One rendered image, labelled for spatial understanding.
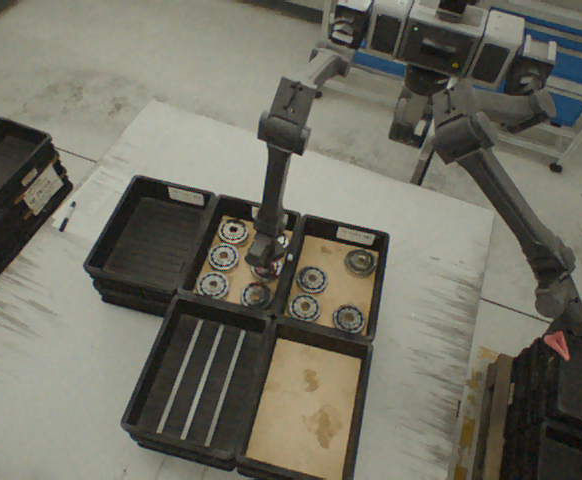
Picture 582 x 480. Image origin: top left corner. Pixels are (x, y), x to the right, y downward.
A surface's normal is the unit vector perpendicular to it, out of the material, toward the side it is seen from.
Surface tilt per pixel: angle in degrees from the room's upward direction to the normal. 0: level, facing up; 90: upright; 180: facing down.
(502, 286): 0
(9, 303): 0
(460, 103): 55
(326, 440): 0
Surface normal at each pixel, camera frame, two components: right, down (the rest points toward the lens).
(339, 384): 0.07, -0.56
